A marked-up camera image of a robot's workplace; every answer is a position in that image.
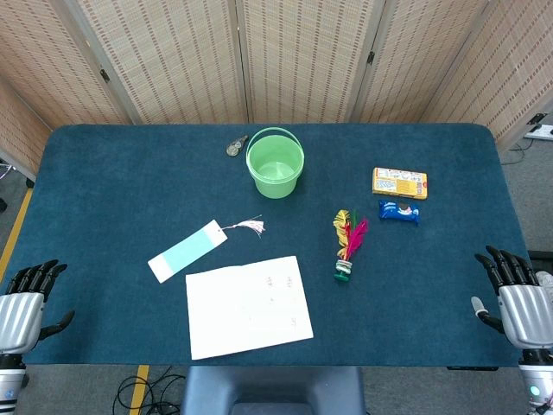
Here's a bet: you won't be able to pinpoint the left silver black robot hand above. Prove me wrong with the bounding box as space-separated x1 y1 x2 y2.
0 259 76 354

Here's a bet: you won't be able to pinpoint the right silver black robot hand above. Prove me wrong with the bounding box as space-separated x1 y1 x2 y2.
470 245 553 351

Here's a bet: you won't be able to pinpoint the light blue tasselled bookmark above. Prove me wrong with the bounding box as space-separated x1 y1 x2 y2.
147 214 264 284

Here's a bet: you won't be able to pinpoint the white paper notebook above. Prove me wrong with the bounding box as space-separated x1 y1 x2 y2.
185 255 315 361

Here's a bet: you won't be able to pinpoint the blue cookie packet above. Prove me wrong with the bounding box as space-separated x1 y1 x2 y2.
378 199 421 227

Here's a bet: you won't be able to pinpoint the dark blue tablecloth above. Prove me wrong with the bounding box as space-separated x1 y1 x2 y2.
0 123 550 368

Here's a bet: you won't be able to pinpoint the yellow cardboard box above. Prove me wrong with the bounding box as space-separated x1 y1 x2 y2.
372 167 429 201

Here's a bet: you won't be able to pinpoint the white power strip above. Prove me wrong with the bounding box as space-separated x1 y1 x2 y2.
523 124 553 141

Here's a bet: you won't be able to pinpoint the colourful feather shuttlecock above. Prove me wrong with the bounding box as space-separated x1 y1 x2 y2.
332 208 370 284

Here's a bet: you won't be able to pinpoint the dark blue robot torso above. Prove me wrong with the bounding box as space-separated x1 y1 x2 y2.
180 366 366 415

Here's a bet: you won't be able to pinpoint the green plastic bucket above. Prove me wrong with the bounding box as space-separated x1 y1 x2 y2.
245 126 305 201

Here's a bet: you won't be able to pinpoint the woven folding screen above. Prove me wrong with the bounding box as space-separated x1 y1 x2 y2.
0 0 553 182

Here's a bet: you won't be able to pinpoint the black floor cables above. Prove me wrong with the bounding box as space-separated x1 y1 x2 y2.
112 366 188 415

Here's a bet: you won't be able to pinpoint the thin black power cable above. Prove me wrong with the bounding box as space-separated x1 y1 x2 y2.
500 137 533 166

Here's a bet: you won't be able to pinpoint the small metal keychain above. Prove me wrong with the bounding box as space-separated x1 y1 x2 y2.
225 134 250 157

